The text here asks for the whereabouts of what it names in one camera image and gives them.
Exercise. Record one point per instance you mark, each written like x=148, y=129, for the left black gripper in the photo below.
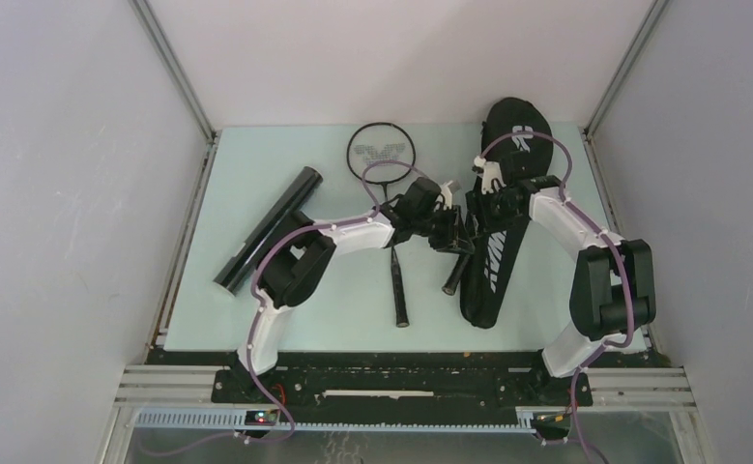
x=454, y=237

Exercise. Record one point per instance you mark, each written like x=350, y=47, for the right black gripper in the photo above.
x=476, y=203

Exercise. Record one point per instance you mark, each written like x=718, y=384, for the black racket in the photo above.
x=381, y=153
x=455, y=276

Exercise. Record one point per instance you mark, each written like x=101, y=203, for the black racket bag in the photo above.
x=521, y=156

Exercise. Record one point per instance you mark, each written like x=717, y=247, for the black shuttlecock tube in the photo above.
x=244, y=262

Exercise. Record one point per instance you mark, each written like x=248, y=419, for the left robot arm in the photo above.
x=301, y=250

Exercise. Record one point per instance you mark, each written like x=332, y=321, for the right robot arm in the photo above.
x=612, y=290

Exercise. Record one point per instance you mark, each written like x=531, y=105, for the right controller board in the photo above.
x=551, y=421

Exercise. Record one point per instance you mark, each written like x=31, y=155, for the controller board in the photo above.
x=551, y=421
x=261, y=418

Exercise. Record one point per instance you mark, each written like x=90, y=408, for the left controller board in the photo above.
x=261, y=418

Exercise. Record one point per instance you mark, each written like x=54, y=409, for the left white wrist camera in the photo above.
x=448, y=189

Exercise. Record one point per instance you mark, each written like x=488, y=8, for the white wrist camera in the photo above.
x=448, y=189
x=490, y=174

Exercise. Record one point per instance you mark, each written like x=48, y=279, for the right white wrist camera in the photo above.
x=490, y=174

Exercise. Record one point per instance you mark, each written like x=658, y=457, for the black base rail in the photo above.
x=392, y=389

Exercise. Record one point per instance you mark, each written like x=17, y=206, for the right aluminium frame post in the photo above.
x=629, y=60

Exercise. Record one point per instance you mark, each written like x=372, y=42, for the aluminium frame post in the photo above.
x=149, y=20
x=629, y=60

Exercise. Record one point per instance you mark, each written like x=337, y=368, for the left aluminium frame post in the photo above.
x=149, y=20

